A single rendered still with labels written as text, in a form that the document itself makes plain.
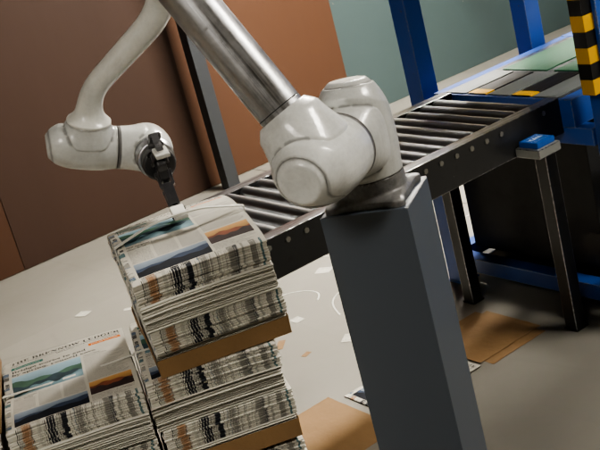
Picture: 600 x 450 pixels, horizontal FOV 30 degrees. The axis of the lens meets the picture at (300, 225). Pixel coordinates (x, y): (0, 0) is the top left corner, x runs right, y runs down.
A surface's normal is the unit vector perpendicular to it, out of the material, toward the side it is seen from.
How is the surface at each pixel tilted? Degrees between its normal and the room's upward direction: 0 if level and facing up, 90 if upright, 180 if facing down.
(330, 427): 0
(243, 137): 90
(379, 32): 90
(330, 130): 57
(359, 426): 0
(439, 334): 90
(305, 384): 0
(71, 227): 90
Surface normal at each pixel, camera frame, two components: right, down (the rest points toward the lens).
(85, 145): 0.23, 0.37
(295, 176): -0.33, 0.48
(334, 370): -0.24, -0.92
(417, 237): 0.92, -0.11
